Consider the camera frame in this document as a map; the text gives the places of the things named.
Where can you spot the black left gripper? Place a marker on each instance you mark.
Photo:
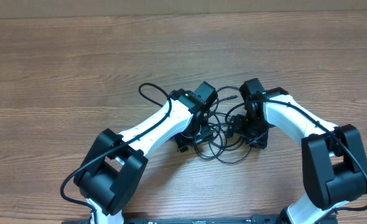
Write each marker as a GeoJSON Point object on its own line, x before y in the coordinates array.
{"type": "Point", "coordinates": [208, 135]}

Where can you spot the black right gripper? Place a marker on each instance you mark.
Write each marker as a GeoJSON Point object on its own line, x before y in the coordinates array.
{"type": "Point", "coordinates": [244, 131]}

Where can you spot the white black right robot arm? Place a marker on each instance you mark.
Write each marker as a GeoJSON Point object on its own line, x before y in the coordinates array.
{"type": "Point", "coordinates": [334, 162]}

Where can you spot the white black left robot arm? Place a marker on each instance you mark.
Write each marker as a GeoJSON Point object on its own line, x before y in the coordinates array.
{"type": "Point", "coordinates": [115, 163]}

